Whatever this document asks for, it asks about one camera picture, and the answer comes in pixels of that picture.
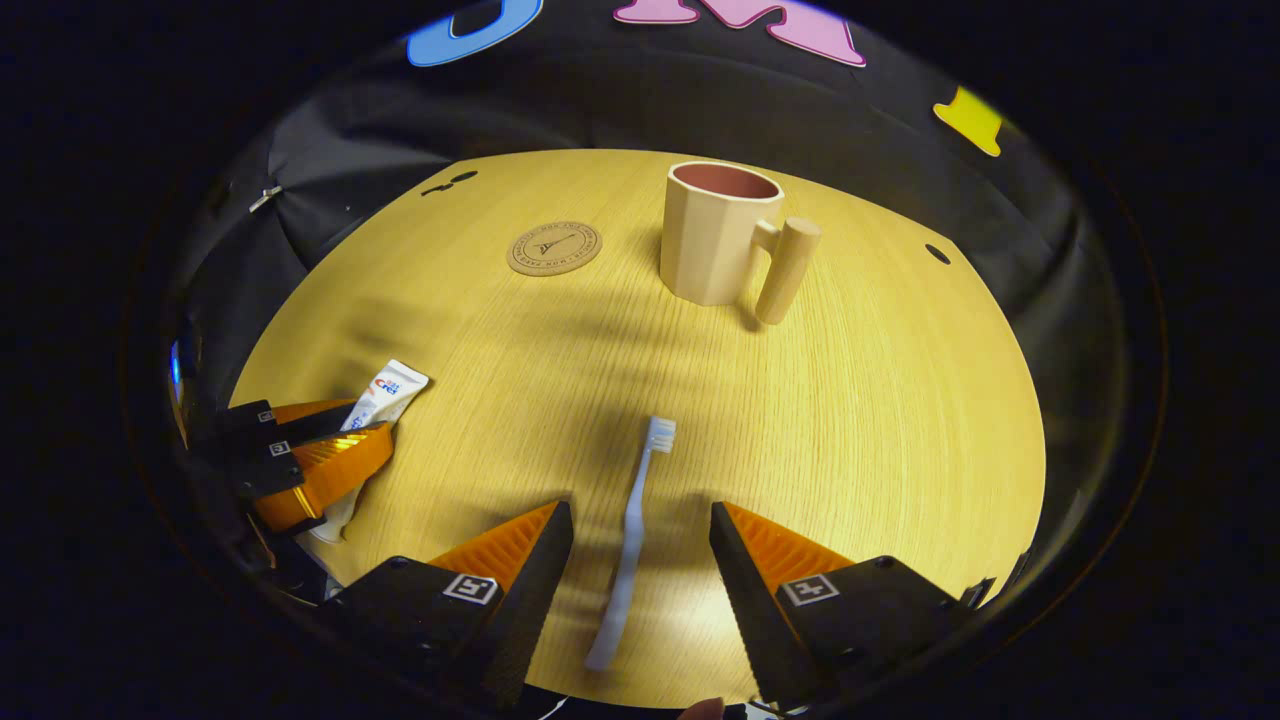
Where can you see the wooden desktop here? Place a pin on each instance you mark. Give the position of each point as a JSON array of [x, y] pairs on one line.
[[800, 420]]

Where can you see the black backdrop cloth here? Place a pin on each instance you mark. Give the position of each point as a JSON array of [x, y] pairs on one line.
[[620, 100]]

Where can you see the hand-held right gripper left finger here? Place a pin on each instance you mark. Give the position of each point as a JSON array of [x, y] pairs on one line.
[[535, 590]]

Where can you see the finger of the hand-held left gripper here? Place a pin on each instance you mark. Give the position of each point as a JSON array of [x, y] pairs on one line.
[[240, 420], [330, 475]]

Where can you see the round cork coaster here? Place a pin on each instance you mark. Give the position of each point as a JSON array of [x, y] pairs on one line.
[[554, 249]]

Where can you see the white cloth clip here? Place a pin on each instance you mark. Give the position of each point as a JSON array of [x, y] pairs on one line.
[[265, 198]]

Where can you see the beige cup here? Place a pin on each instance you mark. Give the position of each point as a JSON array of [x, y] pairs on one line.
[[705, 245]]

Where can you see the white toothpaste tube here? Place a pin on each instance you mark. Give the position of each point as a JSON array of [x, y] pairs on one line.
[[390, 390]]

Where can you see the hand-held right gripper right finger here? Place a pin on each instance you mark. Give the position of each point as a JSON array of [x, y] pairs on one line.
[[745, 590]]

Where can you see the white toothbrush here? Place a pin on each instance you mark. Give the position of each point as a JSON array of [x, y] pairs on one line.
[[632, 540]]

